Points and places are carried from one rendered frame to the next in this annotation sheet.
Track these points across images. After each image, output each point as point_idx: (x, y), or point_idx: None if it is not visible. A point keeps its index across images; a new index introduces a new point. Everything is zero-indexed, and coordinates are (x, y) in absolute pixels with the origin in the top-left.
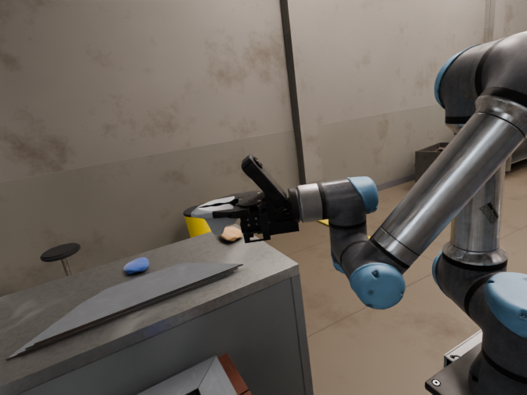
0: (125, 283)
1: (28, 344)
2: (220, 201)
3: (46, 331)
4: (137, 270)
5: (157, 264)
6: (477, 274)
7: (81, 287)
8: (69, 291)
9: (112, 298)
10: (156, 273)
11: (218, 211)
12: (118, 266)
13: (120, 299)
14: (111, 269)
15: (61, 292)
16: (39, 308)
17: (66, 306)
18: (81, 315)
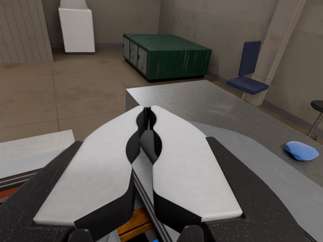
0: (265, 149)
1: (188, 121)
2: (181, 152)
3: (199, 124)
4: (291, 153)
5: (316, 168)
6: None
7: (254, 124)
8: (247, 120)
9: (239, 147)
10: (292, 171)
11: (64, 156)
12: (293, 137)
13: (239, 153)
14: (287, 134)
15: (244, 116)
16: (225, 113)
17: (229, 125)
18: (215, 135)
